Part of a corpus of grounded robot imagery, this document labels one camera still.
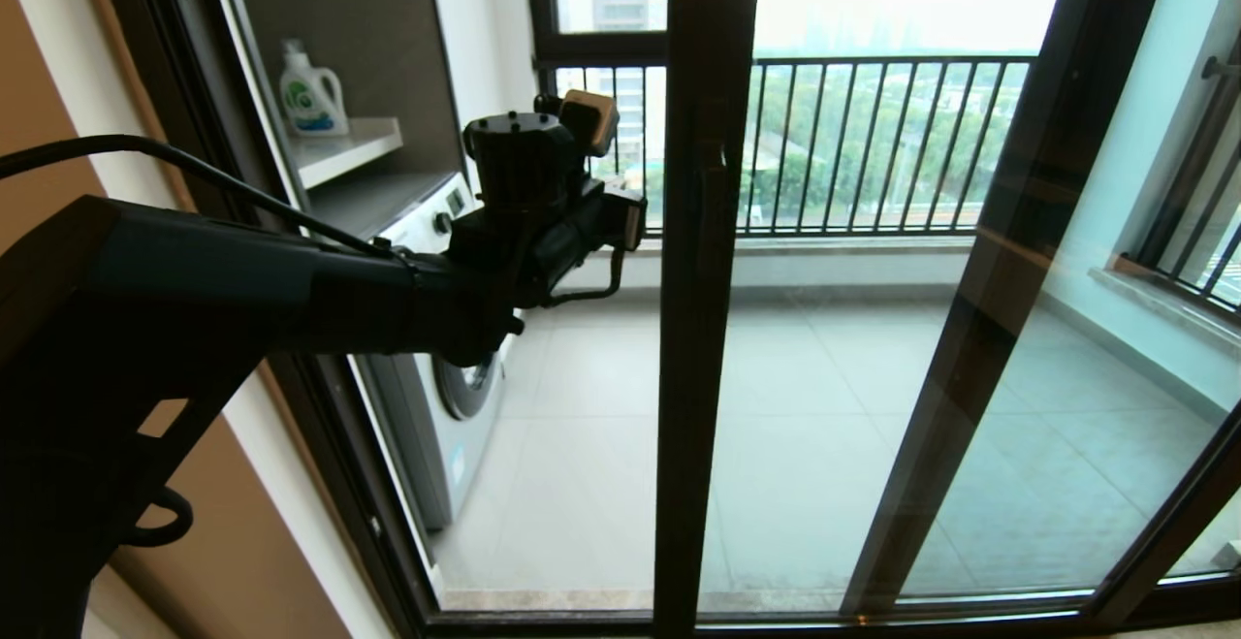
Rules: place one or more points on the round dark washer door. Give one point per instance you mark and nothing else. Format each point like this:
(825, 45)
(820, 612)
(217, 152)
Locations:
(475, 397)

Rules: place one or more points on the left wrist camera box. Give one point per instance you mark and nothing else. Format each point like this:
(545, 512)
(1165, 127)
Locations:
(591, 125)

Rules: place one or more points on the dark framed sliding glass door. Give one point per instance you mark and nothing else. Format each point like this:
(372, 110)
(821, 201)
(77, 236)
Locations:
(184, 86)

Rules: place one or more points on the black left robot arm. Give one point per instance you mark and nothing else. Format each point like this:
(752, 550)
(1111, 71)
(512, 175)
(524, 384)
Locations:
(194, 280)

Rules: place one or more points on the dark washer control knob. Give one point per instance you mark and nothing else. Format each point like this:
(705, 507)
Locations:
(443, 223)

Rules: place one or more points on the dark-framed fixed glass door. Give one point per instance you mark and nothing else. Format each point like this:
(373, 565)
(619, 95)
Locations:
(999, 261)

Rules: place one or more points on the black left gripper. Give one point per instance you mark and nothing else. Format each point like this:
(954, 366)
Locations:
(524, 164)

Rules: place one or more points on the black balcony railing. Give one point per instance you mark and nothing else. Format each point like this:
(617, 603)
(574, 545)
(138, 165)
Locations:
(873, 61)

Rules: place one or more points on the stone side window sill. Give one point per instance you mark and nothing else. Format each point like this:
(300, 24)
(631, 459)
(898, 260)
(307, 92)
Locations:
(1163, 302)

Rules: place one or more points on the dark window frame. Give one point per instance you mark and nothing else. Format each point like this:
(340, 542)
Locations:
(601, 47)

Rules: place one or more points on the silver front-load washing machine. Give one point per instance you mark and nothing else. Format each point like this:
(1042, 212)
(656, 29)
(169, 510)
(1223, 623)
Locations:
(417, 464)

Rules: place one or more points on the black side window railing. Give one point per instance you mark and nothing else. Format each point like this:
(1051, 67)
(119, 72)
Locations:
(1169, 203)

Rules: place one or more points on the dark-framed sliding glass door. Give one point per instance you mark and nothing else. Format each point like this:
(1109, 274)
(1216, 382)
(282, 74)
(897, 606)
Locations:
(708, 377)

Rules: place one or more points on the white detergent bottle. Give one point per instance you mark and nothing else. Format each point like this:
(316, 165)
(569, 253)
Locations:
(312, 101)

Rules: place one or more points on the white wall shelf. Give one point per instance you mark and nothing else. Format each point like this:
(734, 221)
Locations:
(339, 149)

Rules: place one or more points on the blue white label sticker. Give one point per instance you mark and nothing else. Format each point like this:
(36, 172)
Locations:
(457, 466)

